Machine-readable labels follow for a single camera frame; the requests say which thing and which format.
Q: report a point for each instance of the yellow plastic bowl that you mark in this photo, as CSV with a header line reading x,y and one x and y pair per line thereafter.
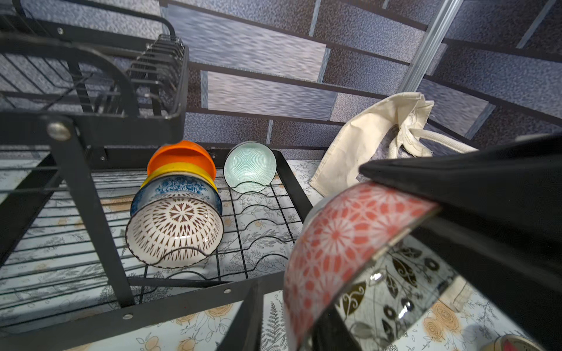
x,y
181,168

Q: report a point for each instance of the blue floral ceramic bowl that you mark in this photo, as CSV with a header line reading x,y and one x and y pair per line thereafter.
x,y
176,186

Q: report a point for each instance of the black wire dish rack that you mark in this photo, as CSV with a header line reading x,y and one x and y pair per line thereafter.
x,y
92,102

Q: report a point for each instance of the beige canvas tote bag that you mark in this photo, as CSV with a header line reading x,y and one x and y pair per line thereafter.
x,y
394,126

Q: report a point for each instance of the pale green ceramic bowl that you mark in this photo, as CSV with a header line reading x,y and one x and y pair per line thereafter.
x,y
250,167

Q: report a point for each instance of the red gold round tin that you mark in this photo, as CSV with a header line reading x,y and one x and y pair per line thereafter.
x,y
511,342

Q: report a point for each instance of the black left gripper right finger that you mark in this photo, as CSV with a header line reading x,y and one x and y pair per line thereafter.
x,y
330,333

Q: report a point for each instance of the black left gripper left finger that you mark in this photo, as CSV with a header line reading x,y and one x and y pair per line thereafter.
x,y
245,330

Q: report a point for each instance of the orange plastic bowl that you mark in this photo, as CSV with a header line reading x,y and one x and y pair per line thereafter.
x,y
184,151

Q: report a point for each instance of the white lattice pattern bowl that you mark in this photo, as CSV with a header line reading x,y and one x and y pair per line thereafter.
x,y
174,233

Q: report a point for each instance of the black speckled ceramic bowl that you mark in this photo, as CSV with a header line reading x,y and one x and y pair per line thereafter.
x,y
358,254

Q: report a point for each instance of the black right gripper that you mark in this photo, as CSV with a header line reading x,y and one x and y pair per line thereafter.
x,y
499,224

